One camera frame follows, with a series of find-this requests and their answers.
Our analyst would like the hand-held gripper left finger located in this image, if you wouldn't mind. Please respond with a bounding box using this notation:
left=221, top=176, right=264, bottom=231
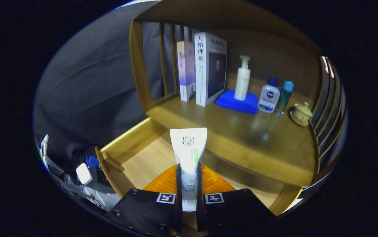
left=105, top=164, right=183, bottom=237

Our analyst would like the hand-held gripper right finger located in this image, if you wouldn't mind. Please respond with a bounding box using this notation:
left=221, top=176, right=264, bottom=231
left=195, top=163, right=275, bottom=237

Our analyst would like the wooden drawer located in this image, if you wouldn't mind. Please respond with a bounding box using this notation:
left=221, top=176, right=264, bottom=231
left=95, top=117, right=303, bottom=216

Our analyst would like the white squeeze tube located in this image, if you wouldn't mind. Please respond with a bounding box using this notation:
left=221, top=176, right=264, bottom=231
left=170, top=128, right=208, bottom=212

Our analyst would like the wooden countertop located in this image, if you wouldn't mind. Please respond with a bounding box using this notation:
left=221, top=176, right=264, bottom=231
left=146, top=89, right=318, bottom=187

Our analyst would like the wooden cabinet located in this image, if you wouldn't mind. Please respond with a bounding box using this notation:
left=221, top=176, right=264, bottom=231
left=129, top=0, right=349, bottom=198

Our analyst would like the white rounded box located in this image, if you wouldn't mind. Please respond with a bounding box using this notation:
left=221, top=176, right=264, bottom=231
left=76, top=163, right=93, bottom=185

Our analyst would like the folded blue cloth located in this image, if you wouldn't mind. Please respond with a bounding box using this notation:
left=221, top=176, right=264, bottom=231
left=215, top=89, right=259, bottom=115

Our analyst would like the yellow ceramic lidded cup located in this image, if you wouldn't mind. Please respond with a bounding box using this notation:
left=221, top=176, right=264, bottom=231
left=289, top=102, right=313, bottom=127

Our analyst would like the flat white device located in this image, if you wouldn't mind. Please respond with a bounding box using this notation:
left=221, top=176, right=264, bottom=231
left=41, top=134, right=49, bottom=168

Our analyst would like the white bottle with blue cap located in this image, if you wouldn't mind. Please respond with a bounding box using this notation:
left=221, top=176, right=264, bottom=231
left=258, top=76, right=280, bottom=114

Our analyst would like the teal bottle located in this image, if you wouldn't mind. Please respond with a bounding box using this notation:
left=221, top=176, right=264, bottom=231
left=274, top=80, right=295, bottom=117

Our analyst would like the white pump bottle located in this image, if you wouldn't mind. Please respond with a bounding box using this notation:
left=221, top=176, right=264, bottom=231
left=234, top=55, right=251, bottom=101

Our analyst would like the thick white book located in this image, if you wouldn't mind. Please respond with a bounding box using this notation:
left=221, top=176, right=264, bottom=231
left=194, top=32, right=228, bottom=107

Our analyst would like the black backdrop cloth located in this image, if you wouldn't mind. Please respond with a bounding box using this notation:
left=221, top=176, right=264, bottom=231
left=32, top=3, right=179, bottom=165

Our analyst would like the purple book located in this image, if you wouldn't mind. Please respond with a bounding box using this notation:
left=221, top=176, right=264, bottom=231
left=177, top=41, right=196, bottom=102

